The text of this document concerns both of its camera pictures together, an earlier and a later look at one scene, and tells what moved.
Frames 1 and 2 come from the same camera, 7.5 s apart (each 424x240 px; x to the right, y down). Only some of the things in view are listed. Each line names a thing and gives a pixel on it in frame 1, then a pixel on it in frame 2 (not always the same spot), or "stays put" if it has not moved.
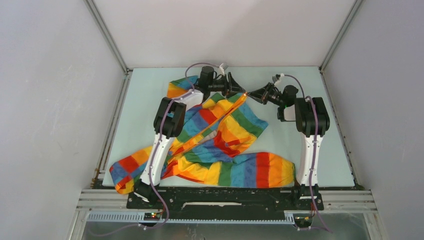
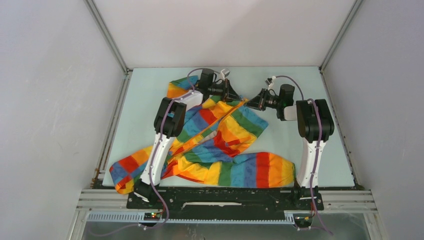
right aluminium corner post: [357, 4] stays put
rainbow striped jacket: [214, 149] stays put
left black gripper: [231, 88] → [228, 93]
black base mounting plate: [229, 203] stays put
